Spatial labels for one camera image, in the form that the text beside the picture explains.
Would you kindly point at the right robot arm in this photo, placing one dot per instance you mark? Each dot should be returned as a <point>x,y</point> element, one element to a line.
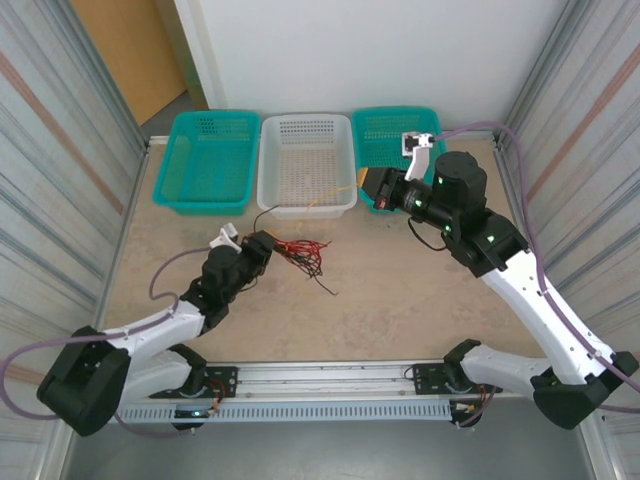
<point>545,320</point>

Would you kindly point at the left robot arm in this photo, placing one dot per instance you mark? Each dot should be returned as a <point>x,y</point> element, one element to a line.
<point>150,330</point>

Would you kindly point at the teal plastic basket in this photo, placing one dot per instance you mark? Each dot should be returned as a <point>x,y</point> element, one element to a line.
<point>380,140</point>
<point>210,165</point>

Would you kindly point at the white plastic basket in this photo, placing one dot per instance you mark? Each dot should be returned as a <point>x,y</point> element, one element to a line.
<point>306,160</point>

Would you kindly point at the black controller box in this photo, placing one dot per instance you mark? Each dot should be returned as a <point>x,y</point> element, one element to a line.
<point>189,417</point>
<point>465,415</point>

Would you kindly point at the wooden door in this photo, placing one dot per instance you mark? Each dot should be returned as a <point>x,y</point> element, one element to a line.
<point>130,50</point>

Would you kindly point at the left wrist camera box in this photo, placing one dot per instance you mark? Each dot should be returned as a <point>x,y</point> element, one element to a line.
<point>222,239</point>

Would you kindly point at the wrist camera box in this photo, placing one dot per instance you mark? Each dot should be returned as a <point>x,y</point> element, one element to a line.
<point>417,160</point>
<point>222,239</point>

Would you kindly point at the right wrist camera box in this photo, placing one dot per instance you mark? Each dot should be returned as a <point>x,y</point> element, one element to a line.
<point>417,160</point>

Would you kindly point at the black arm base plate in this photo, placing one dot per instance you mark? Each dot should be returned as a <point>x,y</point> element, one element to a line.
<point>427,377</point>
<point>222,382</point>

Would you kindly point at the aluminium mounting rail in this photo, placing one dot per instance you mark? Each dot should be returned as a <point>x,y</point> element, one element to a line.
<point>325,372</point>

